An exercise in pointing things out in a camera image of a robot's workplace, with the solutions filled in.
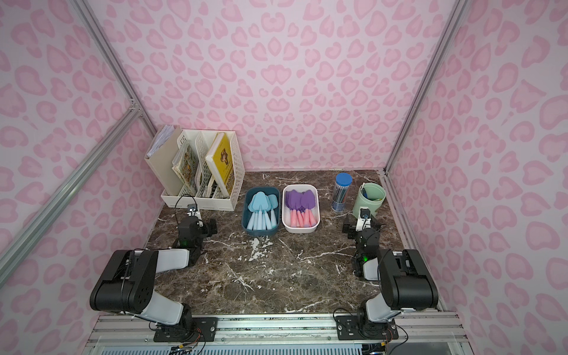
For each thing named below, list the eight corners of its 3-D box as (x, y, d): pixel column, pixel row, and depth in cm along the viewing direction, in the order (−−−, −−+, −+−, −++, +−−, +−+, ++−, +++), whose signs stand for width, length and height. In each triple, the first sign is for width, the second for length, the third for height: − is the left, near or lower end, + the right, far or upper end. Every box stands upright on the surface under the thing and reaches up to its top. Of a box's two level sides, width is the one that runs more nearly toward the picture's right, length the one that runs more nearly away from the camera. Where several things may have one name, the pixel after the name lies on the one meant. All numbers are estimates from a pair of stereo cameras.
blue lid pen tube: (331, 212, 105) (337, 184, 90) (329, 200, 110) (335, 172, 94) (345, 212, 105) (353, 184, 90) (343, 200, 110) (350, 172, 94)
